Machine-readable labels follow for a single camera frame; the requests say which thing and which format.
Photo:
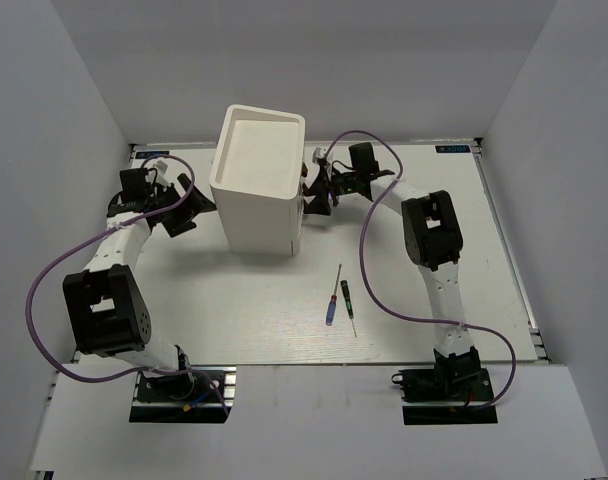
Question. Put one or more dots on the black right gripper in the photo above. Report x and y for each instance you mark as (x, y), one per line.
(321, 186)

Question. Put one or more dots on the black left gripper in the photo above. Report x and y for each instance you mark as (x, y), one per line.
(188, 209)

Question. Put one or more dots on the white drawer cabinet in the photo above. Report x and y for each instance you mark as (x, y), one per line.
(257, 182)

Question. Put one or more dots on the blue red handled screwdriver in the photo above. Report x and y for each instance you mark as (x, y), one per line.
(331, 308)

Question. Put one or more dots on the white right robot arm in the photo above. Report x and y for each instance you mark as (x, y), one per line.
(433, 242)

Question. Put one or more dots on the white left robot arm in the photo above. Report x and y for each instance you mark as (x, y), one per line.
(107, 311)

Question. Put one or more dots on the green black precision screwdriver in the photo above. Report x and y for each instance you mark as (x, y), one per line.
(348, 303)

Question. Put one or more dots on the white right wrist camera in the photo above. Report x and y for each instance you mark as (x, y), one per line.
(322, 159)

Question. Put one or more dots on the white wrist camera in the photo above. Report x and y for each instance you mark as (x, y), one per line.
(322, 159)
(154, 169)

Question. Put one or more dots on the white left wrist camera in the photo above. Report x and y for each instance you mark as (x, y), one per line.
(154, 169)

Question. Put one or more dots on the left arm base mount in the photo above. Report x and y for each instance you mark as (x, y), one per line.
(171, 400)

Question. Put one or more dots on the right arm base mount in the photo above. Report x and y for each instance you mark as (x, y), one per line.
(427, 402)

